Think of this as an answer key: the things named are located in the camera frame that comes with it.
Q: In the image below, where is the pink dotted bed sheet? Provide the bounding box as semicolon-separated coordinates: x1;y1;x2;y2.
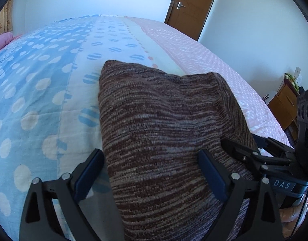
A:
124;16;295;149

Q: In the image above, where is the beige patterned curtain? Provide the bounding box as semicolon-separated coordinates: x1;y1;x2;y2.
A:
0;0;15;36

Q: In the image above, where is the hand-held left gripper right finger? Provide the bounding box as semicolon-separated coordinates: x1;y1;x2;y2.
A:
198;150;285;241

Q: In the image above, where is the person's right hand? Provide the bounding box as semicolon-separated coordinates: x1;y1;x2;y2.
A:
279;204;308;233

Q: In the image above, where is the wooden nightstand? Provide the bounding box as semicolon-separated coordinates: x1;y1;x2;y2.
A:
267;77;306;141

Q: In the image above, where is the brown wooden door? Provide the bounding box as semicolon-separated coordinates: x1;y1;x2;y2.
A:
164;0;222;41

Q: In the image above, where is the green cord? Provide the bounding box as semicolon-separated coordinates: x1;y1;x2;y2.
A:
284;73;299;91

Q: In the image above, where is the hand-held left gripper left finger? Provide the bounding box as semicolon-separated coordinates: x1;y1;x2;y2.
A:
18;149;105;241

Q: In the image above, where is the folded pink quilt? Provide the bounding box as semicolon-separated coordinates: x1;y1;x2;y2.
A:
0;32;14;56

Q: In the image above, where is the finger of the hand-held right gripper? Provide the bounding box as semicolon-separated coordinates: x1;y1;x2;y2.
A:
252;134;296;157
220;138;296;175

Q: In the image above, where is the blue polka-dot blanket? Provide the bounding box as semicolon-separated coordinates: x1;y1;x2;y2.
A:
0;15;187;241

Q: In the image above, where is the brown striped knit sweater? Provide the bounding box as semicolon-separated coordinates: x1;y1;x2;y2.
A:
97;60;261;241

